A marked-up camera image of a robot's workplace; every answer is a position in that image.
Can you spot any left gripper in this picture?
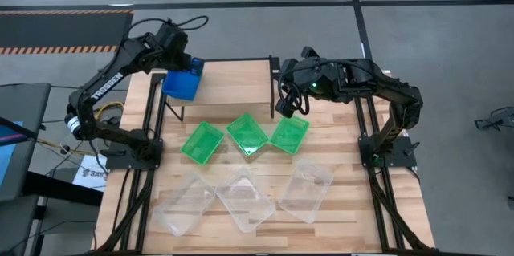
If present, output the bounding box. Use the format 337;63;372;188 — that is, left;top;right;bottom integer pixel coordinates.
155;26;205;76

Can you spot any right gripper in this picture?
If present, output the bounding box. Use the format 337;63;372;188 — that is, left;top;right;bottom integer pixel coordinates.
279;47;322;99

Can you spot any green plastic basket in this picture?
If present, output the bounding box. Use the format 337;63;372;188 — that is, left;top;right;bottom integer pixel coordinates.
226;112;270;157
180;121;225;165
269;115;311;156

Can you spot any clear plastic bin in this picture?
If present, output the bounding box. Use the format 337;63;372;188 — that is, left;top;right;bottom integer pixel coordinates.
214;166;277;234
152;171;218;238
276;158;335;225

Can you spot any black hazard-striped floor mat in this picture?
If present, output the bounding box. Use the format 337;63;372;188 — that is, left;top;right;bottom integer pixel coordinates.
0;9;134;55

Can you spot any white paper with logo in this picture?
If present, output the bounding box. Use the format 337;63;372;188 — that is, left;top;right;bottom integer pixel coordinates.
71;154;109;193

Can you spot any black desk leg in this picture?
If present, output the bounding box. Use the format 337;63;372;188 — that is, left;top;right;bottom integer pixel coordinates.
22;170;104;208

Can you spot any grey side desk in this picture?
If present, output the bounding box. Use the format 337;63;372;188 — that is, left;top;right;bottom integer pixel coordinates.
0;82;52;203

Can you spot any black bar on desk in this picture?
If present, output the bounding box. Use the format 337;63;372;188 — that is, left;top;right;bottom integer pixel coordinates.
0;116;41;141

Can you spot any black floor stand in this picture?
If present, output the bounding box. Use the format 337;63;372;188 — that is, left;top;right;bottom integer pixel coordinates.
474;106;514;132

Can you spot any blue sheet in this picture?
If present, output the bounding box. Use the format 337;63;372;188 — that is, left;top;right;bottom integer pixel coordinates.
0;120;25;187

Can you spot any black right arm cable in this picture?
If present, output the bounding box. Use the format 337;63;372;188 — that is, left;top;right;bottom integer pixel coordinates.
276;69;311;116

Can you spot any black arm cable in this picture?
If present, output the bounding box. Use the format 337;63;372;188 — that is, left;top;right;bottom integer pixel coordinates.
276;69;311;116
127;14;210;43

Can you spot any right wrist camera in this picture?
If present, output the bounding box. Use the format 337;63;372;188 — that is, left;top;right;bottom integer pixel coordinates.
275;97;296;120

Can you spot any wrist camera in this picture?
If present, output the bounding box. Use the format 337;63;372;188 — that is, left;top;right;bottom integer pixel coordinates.
275;97;296;120
160;20;182;36

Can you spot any wooden shelf with black frame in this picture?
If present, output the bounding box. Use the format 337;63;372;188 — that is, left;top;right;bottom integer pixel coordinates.
162;55;282;123

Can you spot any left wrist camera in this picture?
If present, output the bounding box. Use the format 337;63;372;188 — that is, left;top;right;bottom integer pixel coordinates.
160;20;182;36

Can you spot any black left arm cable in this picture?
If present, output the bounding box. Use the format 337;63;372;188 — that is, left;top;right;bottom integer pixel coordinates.
127;14;210;43

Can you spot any black aluminium frame rail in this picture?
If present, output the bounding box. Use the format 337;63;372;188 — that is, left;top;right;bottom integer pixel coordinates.
353;87;433;254
94;71;168;254

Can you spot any yellow cable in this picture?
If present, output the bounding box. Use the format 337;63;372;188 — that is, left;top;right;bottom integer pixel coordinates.
92;101;125;121

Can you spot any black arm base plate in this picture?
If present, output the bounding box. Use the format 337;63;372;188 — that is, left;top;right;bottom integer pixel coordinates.
358;135;421;169
104;138;164;171

